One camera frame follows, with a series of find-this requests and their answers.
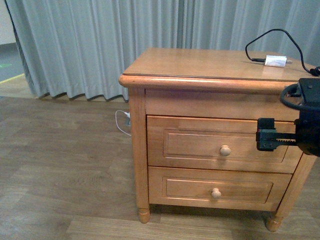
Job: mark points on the wooden nightstand cabinet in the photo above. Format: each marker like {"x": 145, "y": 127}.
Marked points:
{"x": 194, "y": 115}

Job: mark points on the wooden drawer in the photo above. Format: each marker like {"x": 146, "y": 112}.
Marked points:
{"x": 213, "y": 144}
{"x": 216, "y": 188}

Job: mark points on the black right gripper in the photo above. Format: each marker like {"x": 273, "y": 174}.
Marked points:
{"x": 303, "y": 96}

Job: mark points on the grey curtain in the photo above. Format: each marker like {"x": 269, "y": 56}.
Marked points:
{"x": 81, "y": 47}

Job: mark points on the white power adapter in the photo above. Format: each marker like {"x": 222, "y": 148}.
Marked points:
{"x": 278, "y": 61}

